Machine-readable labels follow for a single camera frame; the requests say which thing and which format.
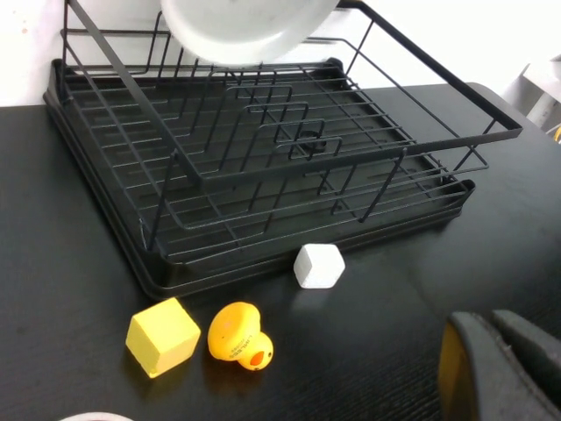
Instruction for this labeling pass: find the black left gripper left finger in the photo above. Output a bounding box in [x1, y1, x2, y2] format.
[437, 310, 557, 421]

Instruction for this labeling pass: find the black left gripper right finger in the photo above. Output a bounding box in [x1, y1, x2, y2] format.
[490, 309, 561, 398]

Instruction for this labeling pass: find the light grey round plate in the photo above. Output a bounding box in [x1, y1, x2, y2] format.
[160, 0, 341, 67]

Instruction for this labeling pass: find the white foam cube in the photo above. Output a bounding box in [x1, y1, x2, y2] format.
[293, 243, 346, 290]

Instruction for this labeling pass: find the yellow rubber duck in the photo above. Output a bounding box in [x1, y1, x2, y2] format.
[206, 301, 275, 372]

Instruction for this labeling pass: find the white background furniture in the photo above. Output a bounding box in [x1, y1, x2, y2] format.
[523, 54, 561, 144]

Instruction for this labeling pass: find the black plastic drip tray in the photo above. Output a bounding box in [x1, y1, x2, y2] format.
[42, 56, 477, 300]

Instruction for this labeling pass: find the black round drain plug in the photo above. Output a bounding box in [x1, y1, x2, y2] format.
[291, 129, 328, 161]

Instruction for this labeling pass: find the yellow foam cube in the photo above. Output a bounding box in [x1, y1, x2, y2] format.
[125, 296, 202, 379]

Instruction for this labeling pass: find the white double-sided tape roll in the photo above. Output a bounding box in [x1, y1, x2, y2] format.
[59, 410, 135, 421]

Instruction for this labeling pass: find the black wire dish rack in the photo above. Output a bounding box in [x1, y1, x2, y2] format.
[59, 0, 525, 260]

